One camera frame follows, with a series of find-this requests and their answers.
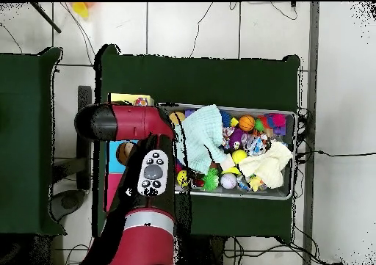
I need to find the wooden box with three holes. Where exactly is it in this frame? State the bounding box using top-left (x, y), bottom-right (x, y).
top-left (104, 92), bottom-right (156, 214)

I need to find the shallow clear mesh bin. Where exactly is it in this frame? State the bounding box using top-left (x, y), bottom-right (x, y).
top-left (157, 103), bottom-right (297, 201)

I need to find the mint green cloth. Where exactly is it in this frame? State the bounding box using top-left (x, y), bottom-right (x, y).
top-left (175, 104), bottom-right (227, 175)

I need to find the peach orange ball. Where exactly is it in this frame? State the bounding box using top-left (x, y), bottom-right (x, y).
top-left (169, 112), bottom-right (185, 126)

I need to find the yellow ball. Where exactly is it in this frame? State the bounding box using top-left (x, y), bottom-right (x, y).
top-left (231, 150), bottom-right (247, 164)
top-left (176, 170), bottom-right (191, 187)

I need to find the green spiky ball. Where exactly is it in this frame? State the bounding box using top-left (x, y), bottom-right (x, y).
top-left (202, 167), bottom-right (221, 192)

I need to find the white toy baseball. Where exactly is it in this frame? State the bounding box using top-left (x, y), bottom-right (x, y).
top-left (220, 173), bottom-right (237, 190)

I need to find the orange toy basketball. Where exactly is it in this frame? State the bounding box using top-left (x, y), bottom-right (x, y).
top-left (239, 115), bottom-right (256, 132)

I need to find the cream yellow cloth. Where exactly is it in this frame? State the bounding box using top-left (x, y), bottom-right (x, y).
top-left (237, 140), bottom-right (293, 189)

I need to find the pink spiky ball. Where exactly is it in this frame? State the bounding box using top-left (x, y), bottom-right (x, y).
top-left (270, 113), bottom-right (288, 130)

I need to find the black chair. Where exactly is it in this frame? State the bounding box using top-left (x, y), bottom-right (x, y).
top-left (51, 85), bottom-right (95, 222)

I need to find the grey metal beam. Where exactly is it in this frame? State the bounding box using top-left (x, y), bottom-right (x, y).
top-left (301, 1), bottom-right (321, 265)

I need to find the green cloth side table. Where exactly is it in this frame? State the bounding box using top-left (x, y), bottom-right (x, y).
top-left (0, 46), bottom-right (65, 236)

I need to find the yellow floor object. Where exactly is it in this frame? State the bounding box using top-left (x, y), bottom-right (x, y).
top-left (71, 2), bottom-right (92, 19)

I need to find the black rod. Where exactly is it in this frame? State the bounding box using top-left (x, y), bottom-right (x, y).
top-left (29, 2), bottom-right (62, 34)

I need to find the black cable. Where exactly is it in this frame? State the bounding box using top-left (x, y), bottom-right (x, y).
top-left (295, 107), bottom-right (376, 165)
top-left (189, 1), bottom-right (215, 59)

